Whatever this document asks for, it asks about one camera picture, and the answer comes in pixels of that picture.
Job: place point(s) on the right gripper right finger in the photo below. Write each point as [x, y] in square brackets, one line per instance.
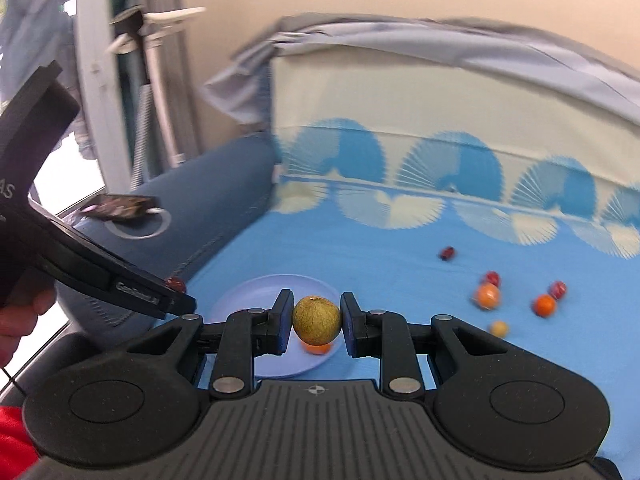
[385, 336]

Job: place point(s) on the blue patterned sofa cover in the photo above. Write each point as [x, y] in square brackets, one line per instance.
[384, 160]

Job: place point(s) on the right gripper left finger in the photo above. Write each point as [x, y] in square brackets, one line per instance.
[246, 335]

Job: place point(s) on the yellow-green longan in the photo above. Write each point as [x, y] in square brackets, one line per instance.
[316, 320]

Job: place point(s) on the red fruit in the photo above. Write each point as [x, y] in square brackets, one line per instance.
[557, 290]
[493, 278]

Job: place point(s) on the black smartphone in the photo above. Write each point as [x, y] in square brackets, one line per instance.
[110, 207]

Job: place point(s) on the orange fruit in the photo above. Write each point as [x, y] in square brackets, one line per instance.
[487, 296]

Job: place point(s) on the white steamer stand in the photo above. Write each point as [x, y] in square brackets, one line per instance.
[164, 88]

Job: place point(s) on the light purple plastic plate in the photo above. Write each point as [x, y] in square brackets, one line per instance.
[263, 293]

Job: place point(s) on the small yellow longan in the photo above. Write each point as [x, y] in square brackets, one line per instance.
[499, 329]

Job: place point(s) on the grey bedsheet on backrest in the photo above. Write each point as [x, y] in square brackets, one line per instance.
[524, 53]

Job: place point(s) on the person's left hand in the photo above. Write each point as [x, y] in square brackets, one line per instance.
[17, 322]

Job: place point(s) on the dark red jujube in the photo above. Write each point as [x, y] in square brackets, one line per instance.
[176, 284]
[447, 253]

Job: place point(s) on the black garment steamer head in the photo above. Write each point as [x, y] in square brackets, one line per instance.
[128, 22]

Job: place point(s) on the red clothing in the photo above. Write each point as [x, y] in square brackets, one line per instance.
[17, 452]

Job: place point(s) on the orange tangerine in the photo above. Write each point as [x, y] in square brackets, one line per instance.
[544, 306]
[317, 349]

